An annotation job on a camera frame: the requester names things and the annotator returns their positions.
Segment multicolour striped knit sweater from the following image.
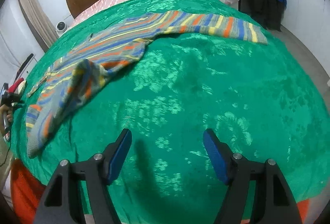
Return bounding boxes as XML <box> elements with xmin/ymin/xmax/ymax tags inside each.
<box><xmin>26</xmin><ymin>11</ymin><xmax>268</xmax><ymax>158</ymax></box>

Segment black clothes on chair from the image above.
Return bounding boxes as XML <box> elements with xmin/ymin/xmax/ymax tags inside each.
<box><xmin>238</xmin><ymin>0</ymin><xmax>285</xmax><ymax>32</ymax></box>

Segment person's left hand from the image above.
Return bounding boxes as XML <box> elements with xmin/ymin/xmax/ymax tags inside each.
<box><xmin>0</xmin><ymin>104</ymin><xmax>13</xmax><ymax>136</ymax></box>

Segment red folded garment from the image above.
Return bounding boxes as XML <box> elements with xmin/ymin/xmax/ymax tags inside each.
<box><xmin>8</xmin><ymin>77</ymin><xmax>24</xmax><ymax>93</ymax></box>

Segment striped folded cloth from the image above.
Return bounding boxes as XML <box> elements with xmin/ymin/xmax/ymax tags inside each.
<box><xmin>15</xmin><ymin>80</ymin><xmax>26</xmax><ymax>95</ymax></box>

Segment orange trousers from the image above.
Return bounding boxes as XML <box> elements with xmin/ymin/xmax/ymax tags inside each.
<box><xmin>11</xmin><ymin>159</ymin><xmax>46</xmax><ymax>224</ymax></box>

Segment beige curtain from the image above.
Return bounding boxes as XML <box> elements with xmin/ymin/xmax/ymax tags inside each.
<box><xmin>18</xmin><ymin>0</ymin><xmax>58</xmax><ymax>53</ymax></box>

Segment green floral bed blanket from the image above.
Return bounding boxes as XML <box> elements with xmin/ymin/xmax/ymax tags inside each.
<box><xmin>9</xmin><ymin>0</ymin><xmax>330</xmax><ymax>224</ymax></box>

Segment white round security camera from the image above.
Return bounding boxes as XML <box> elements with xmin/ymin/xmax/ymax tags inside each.
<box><xmin>55</xmin><ymin>21</ymin><xmax>68</xmax><ymax>36</ymax></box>

